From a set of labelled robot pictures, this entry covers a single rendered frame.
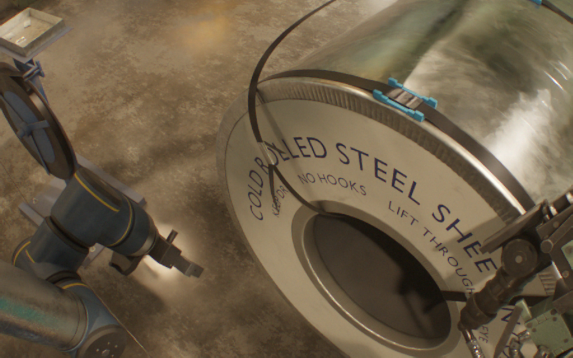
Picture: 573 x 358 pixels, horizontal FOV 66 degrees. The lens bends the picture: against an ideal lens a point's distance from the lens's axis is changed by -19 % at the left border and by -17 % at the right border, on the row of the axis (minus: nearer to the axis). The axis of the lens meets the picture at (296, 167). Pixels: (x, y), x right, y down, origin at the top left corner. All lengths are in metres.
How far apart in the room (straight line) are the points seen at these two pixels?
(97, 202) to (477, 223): 0.68
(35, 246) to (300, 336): 1.43
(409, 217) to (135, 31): 3.19
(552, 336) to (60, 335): 0.73
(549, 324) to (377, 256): 1.02
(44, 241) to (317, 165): 0.63
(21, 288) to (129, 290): 1.69
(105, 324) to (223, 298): 1.46
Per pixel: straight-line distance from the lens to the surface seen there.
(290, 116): 1.14
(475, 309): 0.84
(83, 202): 0.89
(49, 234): 0.92
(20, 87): 2.08
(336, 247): 1.59
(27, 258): 0.95
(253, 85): 1.19
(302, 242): 1.47
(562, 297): 0.73
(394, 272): 1.69
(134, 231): 0.98
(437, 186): 0.96
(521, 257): 0.75
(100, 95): 3.42
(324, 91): 1.01
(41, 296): 0.73
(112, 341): 0.84
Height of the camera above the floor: 1.96
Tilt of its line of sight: 47 degrees down
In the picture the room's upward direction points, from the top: 2 degrees counter-clockwise
